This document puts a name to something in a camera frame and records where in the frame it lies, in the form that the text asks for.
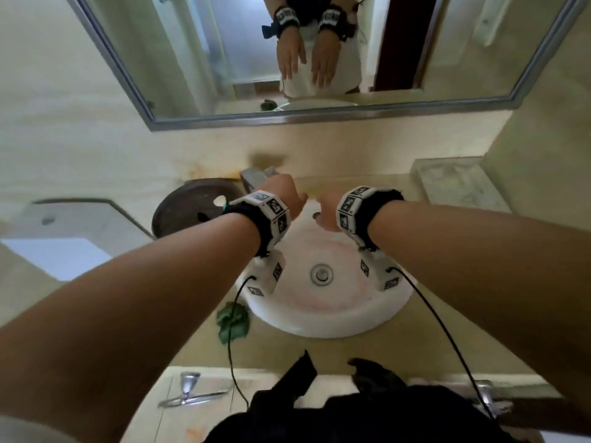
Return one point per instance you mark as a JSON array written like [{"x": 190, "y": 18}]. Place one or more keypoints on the clear acrylic tray box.
[{"x": 461, "y": 184}]

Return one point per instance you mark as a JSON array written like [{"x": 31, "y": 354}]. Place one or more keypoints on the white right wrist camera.
[{"x": 381, "y": 269}]

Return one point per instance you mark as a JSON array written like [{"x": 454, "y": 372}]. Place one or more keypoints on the black left wristband with markers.
[{"x": 265, "y": 221}]

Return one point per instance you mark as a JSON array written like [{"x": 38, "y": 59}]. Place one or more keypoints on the person's right forearm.
[{"x": 498, "y": 281}]

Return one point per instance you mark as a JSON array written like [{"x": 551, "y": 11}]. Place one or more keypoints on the black hanging garment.
[{"x": 369, "y": 415}]

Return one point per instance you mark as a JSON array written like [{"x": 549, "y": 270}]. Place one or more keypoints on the small white soap piece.
[{"x": 220, "y": 201}]

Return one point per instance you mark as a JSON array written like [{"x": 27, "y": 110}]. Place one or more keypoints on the person's left hand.
[{"x": 286, "y": 193}]

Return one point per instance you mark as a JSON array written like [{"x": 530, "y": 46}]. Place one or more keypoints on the black right wristband with markers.
[{"x": 365, "y": 212}]

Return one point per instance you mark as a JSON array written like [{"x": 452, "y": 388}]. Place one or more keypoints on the dark round tray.
[{"x": 184, "y": 207}]

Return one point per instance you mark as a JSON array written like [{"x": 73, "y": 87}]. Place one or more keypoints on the metal framed wall mirror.
[{"x": 208, "y": 55}]

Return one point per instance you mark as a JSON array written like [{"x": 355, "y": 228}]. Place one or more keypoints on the green scouring pad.
[{"x": 233, "y": 325}]

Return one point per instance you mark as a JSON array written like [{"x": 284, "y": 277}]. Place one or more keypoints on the person's left forearm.
[{"x": 115, "y": 327}]

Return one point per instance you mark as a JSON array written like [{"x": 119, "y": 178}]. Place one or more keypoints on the chrome faucet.
[{"x": 254, "y": 177}]

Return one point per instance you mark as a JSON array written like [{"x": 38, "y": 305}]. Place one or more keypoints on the white round sink basin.
[{"x": 323, "y": 313}]

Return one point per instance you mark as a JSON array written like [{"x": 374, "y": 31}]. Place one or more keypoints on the person's right hand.
[{"x": 330, "y": 212}]

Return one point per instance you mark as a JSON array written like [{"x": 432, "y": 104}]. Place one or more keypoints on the white toilet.
[{"x": 69, "y": 244}]

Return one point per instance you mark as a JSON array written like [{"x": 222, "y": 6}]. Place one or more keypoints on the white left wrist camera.
[{"x": 268, "y": 276}]

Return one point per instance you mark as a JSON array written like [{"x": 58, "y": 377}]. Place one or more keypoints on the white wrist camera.
[
  {"x": 268, "y": 276},
  {"x": 381, "y": 269}
]

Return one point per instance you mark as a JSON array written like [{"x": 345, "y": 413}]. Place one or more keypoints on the black wristband with markers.
[
  {"x": 365, "y": 212},
  {"x": 265, "y": 221}
]

